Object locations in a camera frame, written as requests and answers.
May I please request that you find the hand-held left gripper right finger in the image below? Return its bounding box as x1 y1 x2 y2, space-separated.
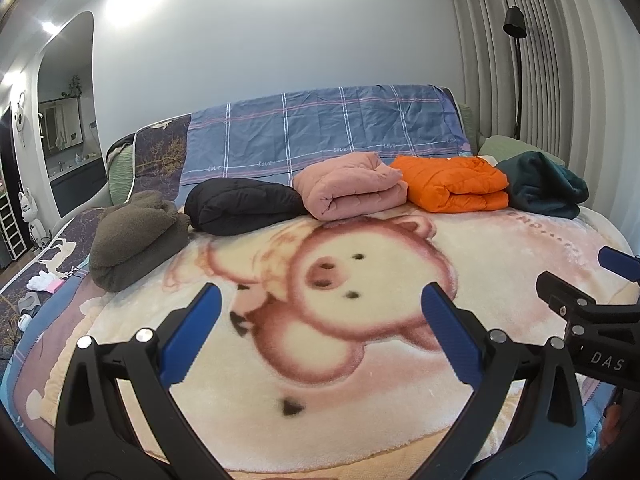
420 282 587 480

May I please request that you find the brown fleece garment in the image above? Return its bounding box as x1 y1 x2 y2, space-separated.
90 190 191 293

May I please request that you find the pink quilted jacket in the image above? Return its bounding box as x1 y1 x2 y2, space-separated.
292 152 410 221

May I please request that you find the green ruffled pillow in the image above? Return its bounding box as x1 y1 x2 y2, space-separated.
107 132 139 207

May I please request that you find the plain green pillow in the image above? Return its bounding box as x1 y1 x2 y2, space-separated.
477 135 567 169

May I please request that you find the white wall decoration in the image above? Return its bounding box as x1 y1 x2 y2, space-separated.
12 91 29 149

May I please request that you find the grey small item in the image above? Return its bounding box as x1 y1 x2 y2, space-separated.
17 293 44 319

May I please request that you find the blue plaid pillow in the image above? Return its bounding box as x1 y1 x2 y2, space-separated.
178 83 474 189

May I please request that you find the black puffer jacket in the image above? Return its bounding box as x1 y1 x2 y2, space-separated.
184 178 306 236

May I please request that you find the dark bathroom cabinet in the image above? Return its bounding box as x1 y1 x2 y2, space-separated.
47 156 109 216

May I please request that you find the beige pleated curtain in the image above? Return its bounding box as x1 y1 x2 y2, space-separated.
442 0 640 263

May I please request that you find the arched doorway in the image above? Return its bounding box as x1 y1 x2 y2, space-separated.
36 10 109 217

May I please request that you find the orange puffer jacket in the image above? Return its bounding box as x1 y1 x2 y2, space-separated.
389 155 510 214

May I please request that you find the dark floral bedsheet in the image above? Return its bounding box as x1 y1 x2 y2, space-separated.
0 119 194 456

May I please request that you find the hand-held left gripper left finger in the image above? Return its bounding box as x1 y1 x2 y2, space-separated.
54 282 223 480

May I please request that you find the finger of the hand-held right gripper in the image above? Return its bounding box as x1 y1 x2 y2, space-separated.
598 246 640 284
536 271 640 343

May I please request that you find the black floor lamp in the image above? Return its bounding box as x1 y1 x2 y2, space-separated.
502 6 527 140

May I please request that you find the white shoe rack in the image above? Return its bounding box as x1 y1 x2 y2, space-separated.
0 190 27 262

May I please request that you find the dark green garment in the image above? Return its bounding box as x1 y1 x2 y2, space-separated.
495 151 590 220

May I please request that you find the printed plush blanket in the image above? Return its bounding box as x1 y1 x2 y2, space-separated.
9 204 640 463

